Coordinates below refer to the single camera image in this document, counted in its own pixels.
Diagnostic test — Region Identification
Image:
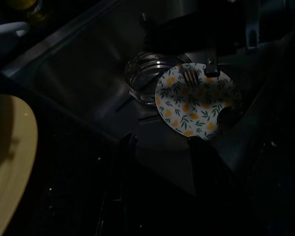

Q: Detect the white lemon print plate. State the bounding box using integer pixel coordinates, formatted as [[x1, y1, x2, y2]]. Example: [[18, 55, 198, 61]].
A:
[[154, 62, 243, 141]]

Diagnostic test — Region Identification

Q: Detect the steel fork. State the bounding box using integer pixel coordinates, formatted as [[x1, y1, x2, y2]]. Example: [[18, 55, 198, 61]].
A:
[[179, 63, 200, 88]]

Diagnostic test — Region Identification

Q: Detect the clear glass jar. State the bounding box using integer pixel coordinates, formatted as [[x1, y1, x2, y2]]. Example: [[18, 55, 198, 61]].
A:
[[124, 51, 192, 106]]

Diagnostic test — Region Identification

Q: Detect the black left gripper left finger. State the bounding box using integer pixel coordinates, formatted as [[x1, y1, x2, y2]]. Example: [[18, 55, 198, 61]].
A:
[[98, 134, 139, 236]]

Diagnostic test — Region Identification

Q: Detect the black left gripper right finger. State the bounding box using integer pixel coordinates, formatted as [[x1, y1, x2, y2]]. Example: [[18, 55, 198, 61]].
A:
[[188, 136, 246, 236]]

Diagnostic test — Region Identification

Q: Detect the yellow plate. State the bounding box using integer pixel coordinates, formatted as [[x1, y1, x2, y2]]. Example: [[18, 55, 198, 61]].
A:
[[0, 94, 39, 236]]

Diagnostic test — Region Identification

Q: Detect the thick white hose loop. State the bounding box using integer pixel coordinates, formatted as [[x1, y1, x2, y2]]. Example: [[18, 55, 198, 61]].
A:
[[0, 21, 30, 37]]

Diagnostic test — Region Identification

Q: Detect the stainless steel sink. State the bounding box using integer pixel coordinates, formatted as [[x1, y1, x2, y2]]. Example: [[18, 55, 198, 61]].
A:
[[0, 0, 295, 197]]

